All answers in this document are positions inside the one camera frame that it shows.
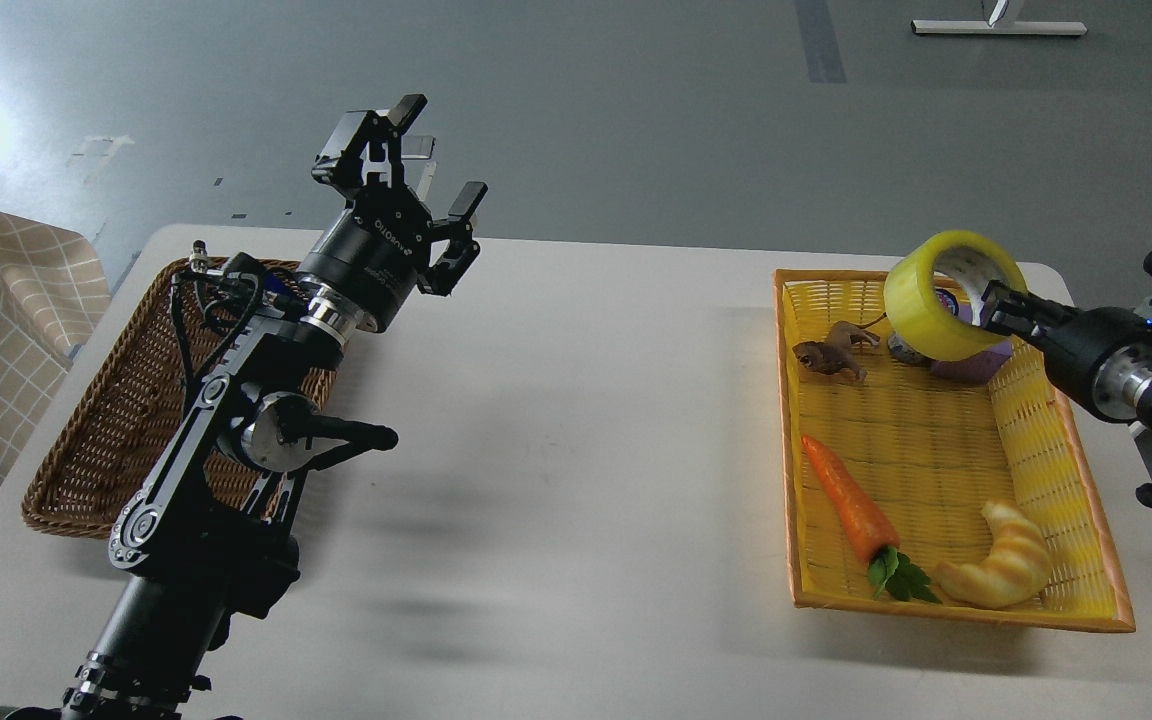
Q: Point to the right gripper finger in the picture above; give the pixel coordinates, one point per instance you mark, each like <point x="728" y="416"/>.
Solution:
<point x="1006" y="312"/>

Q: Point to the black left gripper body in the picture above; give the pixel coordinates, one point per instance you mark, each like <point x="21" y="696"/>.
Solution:
<point x="372" y="253"/>

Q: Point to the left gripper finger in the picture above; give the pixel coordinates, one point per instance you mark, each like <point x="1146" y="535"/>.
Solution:
<point x="364" y="153"/>
<point x="462" y="250"/>

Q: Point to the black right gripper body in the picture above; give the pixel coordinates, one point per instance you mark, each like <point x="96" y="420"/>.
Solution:
<point x="1088" y="353"/>

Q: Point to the yellow tape roll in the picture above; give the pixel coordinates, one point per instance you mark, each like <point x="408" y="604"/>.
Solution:
<point x="917" y="314"/>

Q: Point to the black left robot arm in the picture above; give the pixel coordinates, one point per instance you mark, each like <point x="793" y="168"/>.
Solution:
<point x="208" y="535"/>

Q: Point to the small dark jar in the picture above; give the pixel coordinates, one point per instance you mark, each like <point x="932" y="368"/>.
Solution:
<point x="901" y="350"/>

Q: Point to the purple foam block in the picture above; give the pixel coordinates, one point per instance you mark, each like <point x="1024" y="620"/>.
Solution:
<point x="981" y="367"/>

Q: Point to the brown toy animal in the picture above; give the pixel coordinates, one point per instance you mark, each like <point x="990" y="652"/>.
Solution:
<point x="833" y="355"/>

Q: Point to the yellow plastic basket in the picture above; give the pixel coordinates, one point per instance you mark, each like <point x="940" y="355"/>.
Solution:
<point x="931" y="452"/>

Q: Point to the brown wicker basket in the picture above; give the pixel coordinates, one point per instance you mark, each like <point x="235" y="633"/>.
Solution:
<point x="127" y="416"/>

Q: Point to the toy croissant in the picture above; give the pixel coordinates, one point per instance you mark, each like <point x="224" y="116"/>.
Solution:
<point x="1016" y="568"/>

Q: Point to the orange toy carrot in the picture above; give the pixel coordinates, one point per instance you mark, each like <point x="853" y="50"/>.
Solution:
<point x="872" y="536"/>

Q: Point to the white stand base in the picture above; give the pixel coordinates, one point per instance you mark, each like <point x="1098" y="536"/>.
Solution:
<point x="1001" y="20"/>

